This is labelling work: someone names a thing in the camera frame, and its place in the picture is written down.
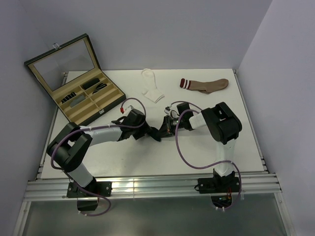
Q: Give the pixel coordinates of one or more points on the striped rolled sock left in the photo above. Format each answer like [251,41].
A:
[68,97]

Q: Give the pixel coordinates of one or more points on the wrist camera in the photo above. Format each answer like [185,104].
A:
[176,112]
[132,116]

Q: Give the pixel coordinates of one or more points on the white sock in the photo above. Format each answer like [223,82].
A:
[150,91]

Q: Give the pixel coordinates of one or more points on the striped rolled sock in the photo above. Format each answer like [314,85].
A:
[99,87]
[68,97]

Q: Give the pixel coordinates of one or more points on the grey sock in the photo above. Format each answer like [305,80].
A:
[77,100]

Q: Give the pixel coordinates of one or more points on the aluminium frame rail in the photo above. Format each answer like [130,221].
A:
[148,187]

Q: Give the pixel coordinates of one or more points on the black compartment storage box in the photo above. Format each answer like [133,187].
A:
[63,69]

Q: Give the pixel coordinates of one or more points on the striped rolled sock right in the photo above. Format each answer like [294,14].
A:
[99,87]

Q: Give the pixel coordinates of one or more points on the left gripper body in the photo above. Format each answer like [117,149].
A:
[138,132]

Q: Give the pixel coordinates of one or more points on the navy blue sock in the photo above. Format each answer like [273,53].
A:
[155,134]

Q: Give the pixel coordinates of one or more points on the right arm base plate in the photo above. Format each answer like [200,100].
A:
[218,185]

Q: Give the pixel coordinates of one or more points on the tan sock with red cuff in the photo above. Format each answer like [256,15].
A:
[204,87]

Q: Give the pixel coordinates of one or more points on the black rolled sock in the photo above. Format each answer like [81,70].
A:
[90,83]

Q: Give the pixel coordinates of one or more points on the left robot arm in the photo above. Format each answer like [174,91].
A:
[69,147]

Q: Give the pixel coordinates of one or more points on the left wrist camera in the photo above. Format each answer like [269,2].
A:
[132,116]

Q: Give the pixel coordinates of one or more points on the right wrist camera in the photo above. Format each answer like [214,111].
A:
[176,112]

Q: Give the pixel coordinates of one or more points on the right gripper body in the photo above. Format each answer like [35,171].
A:
[170,124]

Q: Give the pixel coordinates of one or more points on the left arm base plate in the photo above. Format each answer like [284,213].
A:
[99,188]

